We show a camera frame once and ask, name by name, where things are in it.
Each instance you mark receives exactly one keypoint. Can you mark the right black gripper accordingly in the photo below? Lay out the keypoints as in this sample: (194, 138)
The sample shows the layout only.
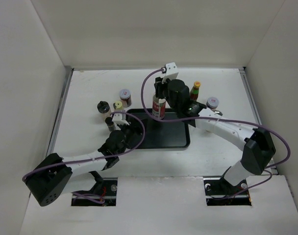
(160, 86)

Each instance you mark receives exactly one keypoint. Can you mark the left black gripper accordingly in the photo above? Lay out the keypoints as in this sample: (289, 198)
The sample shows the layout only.
(135, 127)

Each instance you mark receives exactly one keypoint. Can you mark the tall black-cap sauce bottle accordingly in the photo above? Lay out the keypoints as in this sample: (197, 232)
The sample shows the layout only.
(158, 107)

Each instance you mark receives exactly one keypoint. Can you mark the yellow-cap red sauce bottle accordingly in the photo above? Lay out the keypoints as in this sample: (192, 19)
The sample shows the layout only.
(194, 92)

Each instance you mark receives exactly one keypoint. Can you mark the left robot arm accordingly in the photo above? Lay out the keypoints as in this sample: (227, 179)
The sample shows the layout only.
(52, 176)

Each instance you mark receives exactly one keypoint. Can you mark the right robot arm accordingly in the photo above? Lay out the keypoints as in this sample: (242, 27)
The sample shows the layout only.
(256, 144)

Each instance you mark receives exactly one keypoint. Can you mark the small dark pepper bottle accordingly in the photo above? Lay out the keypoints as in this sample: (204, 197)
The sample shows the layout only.
(110, 124)

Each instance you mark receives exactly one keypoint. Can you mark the yellow-cap white powder jar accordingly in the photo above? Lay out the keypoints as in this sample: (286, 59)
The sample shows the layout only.
(118, 106)

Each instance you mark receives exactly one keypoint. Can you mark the red-label lid brown jar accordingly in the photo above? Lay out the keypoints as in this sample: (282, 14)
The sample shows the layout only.
(125, 96)

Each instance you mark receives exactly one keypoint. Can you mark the black-cap shaker jar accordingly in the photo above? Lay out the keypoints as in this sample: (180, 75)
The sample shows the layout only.
(104, 109)

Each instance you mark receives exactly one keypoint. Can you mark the black plastic tray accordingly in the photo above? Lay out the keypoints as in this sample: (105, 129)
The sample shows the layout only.
(160, 135)

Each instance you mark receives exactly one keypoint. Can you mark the red-label lid spice jar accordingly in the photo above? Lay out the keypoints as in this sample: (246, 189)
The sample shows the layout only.
(212, 103)

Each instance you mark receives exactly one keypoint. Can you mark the silver-lid white powder jar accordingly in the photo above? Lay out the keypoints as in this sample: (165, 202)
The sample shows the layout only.
(216, 113)

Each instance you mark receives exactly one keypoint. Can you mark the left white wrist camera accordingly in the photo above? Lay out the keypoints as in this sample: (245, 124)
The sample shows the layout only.
(120, 119)

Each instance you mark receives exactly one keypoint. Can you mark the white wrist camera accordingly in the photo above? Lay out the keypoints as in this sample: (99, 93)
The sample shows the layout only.
(120, 119)
(170, 72)

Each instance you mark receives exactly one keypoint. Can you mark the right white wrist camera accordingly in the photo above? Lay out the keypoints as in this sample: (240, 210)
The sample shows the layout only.
(170, 72)

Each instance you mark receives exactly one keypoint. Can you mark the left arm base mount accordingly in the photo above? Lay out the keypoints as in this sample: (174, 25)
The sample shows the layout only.
(102, 193)

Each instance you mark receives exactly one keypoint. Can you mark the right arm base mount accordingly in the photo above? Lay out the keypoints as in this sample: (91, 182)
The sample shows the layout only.
(218, 193)

